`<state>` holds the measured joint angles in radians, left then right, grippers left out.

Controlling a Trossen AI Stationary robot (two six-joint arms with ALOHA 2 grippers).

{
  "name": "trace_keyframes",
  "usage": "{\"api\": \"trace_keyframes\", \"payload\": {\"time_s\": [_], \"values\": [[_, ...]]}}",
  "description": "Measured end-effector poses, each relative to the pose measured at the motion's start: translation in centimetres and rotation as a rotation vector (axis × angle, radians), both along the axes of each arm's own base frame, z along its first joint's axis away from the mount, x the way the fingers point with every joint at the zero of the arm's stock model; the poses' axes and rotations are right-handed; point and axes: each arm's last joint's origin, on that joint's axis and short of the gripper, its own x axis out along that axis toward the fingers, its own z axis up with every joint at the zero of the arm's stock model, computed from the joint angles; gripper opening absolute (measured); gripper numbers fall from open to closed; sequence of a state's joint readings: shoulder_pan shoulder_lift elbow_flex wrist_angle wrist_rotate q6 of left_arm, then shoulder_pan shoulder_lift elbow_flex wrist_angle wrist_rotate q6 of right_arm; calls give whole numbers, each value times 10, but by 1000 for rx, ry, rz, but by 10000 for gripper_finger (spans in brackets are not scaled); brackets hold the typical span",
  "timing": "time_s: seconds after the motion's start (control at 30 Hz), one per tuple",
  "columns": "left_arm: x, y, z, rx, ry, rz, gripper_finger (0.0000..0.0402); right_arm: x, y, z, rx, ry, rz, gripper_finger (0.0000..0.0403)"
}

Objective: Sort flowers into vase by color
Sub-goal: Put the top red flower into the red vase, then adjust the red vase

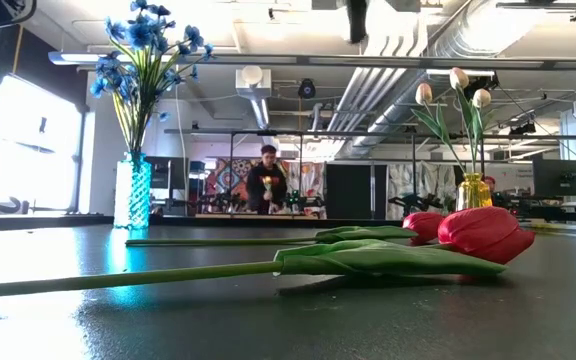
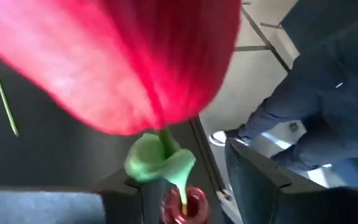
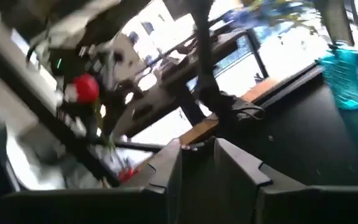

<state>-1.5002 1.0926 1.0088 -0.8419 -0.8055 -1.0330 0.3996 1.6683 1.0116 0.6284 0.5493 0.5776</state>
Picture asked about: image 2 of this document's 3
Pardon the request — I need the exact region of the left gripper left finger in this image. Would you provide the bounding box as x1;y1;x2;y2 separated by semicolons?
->
0;174;144;224

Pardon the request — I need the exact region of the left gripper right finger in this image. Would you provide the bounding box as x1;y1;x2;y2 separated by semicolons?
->
224;136;358;224

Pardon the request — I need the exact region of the red artificial tulip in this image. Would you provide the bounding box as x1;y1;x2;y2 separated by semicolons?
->
0;40;20;138
0;0;242;218

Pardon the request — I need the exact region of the red glass vase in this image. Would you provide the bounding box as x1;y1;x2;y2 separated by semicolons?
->
162;185;211;224

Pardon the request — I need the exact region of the person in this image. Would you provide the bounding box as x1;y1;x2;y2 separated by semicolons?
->
208;0;358;190

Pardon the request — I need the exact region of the black aluminium table frame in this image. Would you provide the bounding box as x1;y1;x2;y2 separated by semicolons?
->
190;116;234;224

